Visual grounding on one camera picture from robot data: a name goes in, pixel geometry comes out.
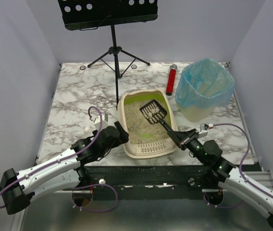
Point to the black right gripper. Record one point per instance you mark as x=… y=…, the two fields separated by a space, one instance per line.
x=185 y=138

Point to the black litter scoop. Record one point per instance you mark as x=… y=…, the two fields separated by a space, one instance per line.
x=159 y=118

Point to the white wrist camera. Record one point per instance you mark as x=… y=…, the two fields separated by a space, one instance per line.
x=204 y=130
x=101 y=122

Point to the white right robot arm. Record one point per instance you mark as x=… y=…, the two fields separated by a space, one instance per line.
x=224 y=174

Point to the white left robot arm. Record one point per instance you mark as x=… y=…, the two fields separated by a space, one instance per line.
x=65 y=171

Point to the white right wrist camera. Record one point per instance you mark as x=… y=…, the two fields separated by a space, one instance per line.
x=204 y=130

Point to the grey litter clump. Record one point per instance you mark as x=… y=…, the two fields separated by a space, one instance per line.
x=151 y=112

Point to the black music stand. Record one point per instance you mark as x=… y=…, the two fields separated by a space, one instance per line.
x=86 y=15

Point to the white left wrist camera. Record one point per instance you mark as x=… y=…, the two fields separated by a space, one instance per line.
x=101 y=122

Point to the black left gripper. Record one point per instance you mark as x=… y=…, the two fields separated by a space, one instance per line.
x=121 y=134

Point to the bin with blue bag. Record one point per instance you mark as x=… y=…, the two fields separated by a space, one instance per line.
x=203 y=86

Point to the beige green litter box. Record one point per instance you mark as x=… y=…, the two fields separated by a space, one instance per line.
x=149 y=149

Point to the red microphone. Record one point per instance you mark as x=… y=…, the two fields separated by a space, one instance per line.
x=171 y=79

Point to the black mounting base rail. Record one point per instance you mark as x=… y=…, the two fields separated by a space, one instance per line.
x=150 y=182

